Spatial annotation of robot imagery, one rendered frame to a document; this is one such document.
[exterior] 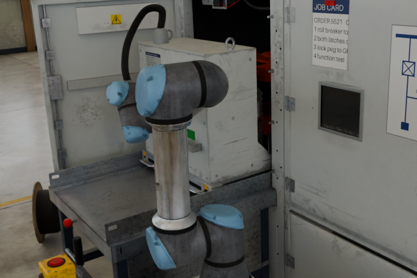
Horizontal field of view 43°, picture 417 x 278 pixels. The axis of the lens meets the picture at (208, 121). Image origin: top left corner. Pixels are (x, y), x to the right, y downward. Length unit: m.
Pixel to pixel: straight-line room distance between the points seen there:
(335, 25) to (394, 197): 0.53
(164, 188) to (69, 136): 1.10
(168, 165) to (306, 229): 0.78
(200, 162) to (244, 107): 0.26
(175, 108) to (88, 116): 1.16
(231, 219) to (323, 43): 0.62
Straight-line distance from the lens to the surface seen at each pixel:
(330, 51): 1.65
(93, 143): 2.39
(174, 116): 1.22
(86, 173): 2.24
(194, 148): 1.87
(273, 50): 1.89
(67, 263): 1.55
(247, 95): 1.90
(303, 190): 1.87
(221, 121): 1.85
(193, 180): 1.96
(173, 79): 1.21
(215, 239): 1.40
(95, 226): 1.84
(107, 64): 2.33
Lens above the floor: 1.66
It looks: 16 degrees down
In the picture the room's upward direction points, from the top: 3 degrees counter-clockwise
